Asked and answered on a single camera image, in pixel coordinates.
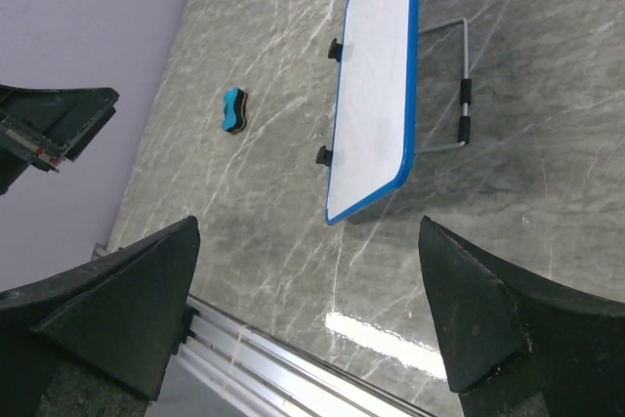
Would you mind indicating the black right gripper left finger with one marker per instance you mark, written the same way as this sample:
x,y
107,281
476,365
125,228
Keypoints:
x,y
96,340

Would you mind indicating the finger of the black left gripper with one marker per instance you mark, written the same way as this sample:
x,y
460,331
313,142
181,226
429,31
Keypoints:
x,y
69,118

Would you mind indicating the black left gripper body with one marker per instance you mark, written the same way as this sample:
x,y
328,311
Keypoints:
x,y
21,147

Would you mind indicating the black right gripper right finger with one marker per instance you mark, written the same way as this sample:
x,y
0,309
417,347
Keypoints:
x,y
514,343

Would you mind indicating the blue black whiteboard eraser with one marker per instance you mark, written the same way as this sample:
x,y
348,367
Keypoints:
x,y
234,109

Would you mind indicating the blue framed whiteboard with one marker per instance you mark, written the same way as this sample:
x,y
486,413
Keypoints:
x,y
374,132

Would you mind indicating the black whiteboard stand foot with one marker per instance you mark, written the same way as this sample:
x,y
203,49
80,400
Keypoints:
x,y
324,156
335,51

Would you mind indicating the aluminium front rail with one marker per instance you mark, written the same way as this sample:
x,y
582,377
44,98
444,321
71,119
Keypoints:
x,y
221,366

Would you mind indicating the silver wire whiteboard stand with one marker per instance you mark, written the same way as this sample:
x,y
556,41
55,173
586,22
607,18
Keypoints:
x,y
465,88

